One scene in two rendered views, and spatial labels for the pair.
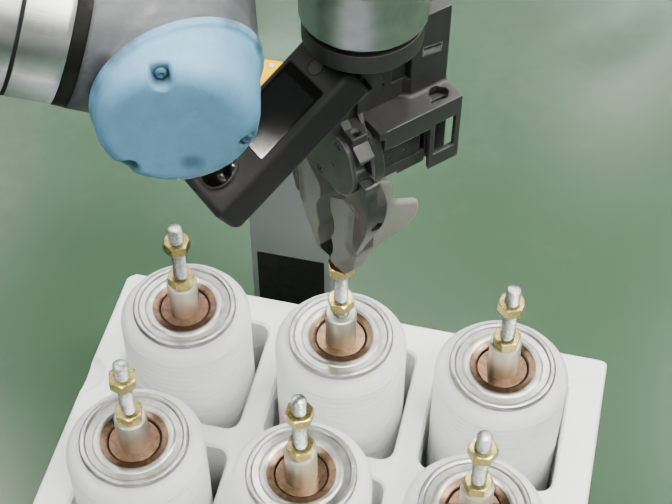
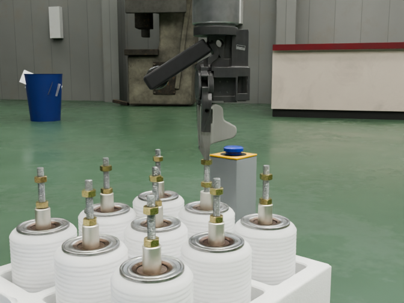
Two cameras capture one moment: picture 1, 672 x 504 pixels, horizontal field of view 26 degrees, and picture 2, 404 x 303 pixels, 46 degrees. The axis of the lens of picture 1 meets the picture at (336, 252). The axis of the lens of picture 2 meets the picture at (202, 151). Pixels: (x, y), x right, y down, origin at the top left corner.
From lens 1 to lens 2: 0.72 m
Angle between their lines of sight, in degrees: 47
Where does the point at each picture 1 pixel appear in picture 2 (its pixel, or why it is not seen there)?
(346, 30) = (199, 12)
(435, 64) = (242, 56)
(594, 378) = (321, 266)
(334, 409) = (190, 229)
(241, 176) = (156, 68)
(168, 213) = not seen: hidden behind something
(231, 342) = (166, 205)
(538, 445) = (272, 260)
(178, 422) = (125, 209)
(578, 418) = (305, 273)
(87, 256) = not seen: hidden behind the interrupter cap
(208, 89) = not seen: outside the picture
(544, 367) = (283, 223)
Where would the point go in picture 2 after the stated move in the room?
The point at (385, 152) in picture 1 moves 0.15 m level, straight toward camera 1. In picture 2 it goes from (218, 87) to (163, 89)
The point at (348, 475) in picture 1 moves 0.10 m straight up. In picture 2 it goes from (172, 226) to (172, 160)
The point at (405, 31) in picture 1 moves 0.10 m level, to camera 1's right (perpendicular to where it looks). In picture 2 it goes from (220, 15) to (284, 11)
